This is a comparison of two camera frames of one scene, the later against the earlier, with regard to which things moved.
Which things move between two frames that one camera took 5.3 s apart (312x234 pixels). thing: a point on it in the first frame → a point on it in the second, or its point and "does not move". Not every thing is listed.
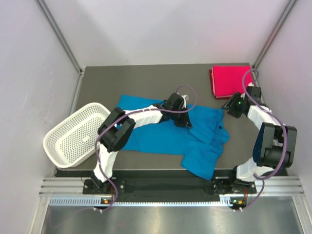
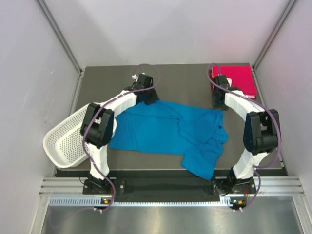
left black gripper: x=185 y=122 → x=154 y=97
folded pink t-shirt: x=227 y=80 does not move
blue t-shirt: x=200 y=146 does not move
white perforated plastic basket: x=76 y=138 does not move
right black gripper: x=232 y=111 → x=214 y=105
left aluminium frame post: x=78 y=67 does not move
